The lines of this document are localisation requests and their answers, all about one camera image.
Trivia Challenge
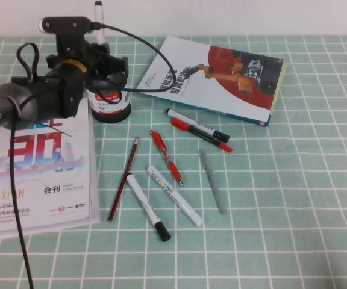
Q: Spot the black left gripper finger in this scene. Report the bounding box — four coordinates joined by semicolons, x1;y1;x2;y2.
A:
90;43;110;58
96;55;130;82

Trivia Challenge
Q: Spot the green checked tablecloth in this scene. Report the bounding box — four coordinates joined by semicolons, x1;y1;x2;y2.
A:
0;35;347;289

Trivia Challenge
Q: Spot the red and black marker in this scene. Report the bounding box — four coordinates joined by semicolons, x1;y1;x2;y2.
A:
170;117;233;153

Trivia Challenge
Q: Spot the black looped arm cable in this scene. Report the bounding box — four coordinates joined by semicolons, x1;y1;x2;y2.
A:
9;42;42;289

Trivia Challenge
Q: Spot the black mesh pen holder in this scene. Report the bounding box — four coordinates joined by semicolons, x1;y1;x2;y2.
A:
87;55;133;125

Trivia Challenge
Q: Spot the white marker with black cap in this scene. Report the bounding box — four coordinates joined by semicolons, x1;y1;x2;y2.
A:
125;173;172;243
165;108;231;143
93;1;107;46

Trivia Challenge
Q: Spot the red and black pencil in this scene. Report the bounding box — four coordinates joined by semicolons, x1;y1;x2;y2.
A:
107;137;140;222

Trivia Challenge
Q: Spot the red gel pen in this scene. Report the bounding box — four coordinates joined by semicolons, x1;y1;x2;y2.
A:
150;129;185;188

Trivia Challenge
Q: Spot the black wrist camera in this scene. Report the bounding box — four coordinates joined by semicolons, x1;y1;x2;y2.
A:
37;16;92;60

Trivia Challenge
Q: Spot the plain white book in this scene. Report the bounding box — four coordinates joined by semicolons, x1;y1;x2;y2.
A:
0;99;101;243

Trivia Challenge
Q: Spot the white paint marker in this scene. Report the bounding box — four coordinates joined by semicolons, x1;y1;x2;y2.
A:
146;165;204;228

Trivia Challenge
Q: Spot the grey pen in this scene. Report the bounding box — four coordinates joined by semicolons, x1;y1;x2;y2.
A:
198;148;228;215

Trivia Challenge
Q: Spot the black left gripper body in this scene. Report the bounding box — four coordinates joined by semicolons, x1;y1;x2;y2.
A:
45;44;108;79

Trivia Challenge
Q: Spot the black camera cable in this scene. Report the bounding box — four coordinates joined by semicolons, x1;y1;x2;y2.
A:
89;22;176;93

